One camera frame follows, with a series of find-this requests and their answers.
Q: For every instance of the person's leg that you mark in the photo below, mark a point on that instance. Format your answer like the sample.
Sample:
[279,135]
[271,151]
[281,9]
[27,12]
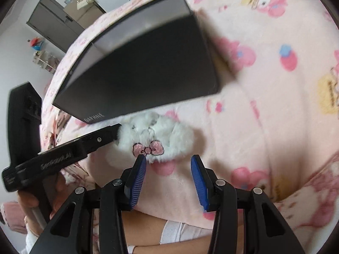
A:
[148,230]

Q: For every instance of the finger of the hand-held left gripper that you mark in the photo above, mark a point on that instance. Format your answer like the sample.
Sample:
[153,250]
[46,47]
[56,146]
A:
[102,139]

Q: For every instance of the white shelf rack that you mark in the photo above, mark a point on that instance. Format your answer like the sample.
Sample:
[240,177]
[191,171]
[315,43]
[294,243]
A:
[46,60]

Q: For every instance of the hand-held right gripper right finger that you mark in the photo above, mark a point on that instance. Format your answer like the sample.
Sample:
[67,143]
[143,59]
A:
[198,185]

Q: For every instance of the person's left hand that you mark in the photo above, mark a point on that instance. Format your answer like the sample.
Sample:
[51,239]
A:
[26,199]

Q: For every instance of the red blue toy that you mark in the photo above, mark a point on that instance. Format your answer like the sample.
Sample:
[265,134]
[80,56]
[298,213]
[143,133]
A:
[36,43]

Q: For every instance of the pink cloth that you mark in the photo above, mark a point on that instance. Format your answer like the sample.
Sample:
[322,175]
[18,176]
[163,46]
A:
[12,217]

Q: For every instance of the black cardboard box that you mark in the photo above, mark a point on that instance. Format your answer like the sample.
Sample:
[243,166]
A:
[148,71]

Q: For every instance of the pink printed blanket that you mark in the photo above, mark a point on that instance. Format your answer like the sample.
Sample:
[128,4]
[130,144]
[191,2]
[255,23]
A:
[264,111]

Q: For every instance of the cream handbag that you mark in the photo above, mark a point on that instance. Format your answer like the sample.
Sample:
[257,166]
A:
[82,1]

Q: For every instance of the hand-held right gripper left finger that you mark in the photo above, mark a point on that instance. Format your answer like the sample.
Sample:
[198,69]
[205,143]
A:
[137,182]

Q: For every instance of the white shorts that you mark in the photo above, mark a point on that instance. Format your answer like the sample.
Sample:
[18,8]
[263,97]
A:
[185,230]

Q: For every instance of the grey door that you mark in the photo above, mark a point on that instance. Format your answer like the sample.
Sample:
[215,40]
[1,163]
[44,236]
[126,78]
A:
[50,21]

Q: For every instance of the white fluffy plush with bow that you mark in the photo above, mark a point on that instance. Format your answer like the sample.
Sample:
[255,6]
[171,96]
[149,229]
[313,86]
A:
[159,132]

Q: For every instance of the brown cabinet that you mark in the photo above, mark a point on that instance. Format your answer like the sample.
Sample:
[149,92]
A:
[84,13]

